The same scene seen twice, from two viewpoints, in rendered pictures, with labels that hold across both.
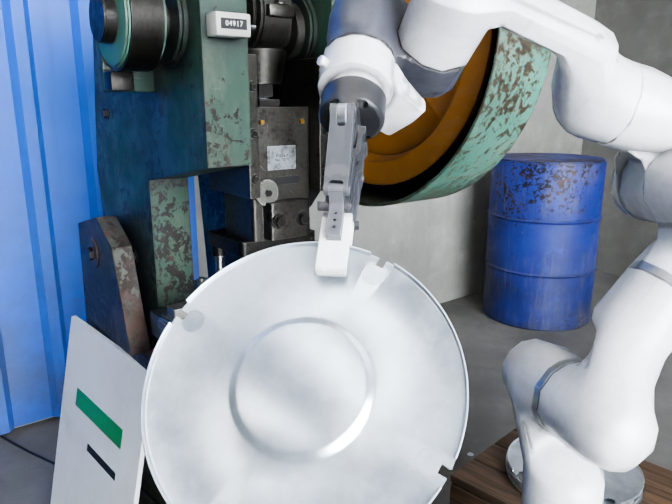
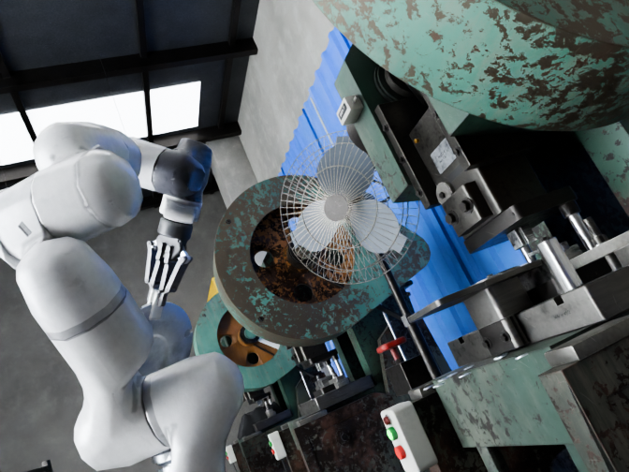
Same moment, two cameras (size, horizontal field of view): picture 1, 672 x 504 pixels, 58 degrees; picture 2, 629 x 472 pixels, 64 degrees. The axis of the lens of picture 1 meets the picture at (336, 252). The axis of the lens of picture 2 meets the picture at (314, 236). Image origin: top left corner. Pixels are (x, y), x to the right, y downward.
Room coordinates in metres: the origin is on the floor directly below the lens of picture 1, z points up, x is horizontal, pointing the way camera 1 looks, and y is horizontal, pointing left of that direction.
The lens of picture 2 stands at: (1.29, -0.98, 0.71)
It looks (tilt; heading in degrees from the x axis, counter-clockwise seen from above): 16 degrees up; 106
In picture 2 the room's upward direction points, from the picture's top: 24 degrees counter-clockwise
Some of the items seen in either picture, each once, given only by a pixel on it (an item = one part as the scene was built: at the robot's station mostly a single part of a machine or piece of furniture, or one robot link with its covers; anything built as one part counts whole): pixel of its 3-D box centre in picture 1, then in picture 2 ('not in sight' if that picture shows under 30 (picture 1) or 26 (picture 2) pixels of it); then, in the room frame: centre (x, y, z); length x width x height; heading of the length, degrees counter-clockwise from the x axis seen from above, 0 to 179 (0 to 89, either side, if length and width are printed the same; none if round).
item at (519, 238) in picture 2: not in sight; (519, 238); (1.37, 0.16, 0.84); 0.05 x 0.03 x 0.04; 128
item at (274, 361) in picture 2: not in sight; (296, 383); (-0.55, 3.10, 0.87); 1.53 x 0.99 x 1.74; 41
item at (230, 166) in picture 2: not in sight; (276, 282); (-1.06, 4.80, 2.15); 0.42 x 0.40 x 4.30; 38
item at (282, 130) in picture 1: (271, 168); (464, 162); (1.35, 0.14, 1.04); 0.17 x 0.15 x 0.30; 38
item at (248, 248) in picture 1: (262, 242); (519, 227); (1.38, 0.17, 0.86); 0.20 x 0.16 x 0.05; 128
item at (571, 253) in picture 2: not in sight; (541, 272); (1.38, 0.16, 0.76); 0.15 x 0.09 x 0.05; 128
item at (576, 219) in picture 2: not in sight; (580, 228); (1.48, 0.14, 0.81); 0.02 x 0.02 x 0.14
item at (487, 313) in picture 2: not in sight; (488, 317); (1.24, 0.06, 0.72); 0.25 x 0.14 x 0.14; 38
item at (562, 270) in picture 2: not in sight; (558, 263); (1.39, -0.05, 0.75); 0.03 x 0.03 x 0.10; 38
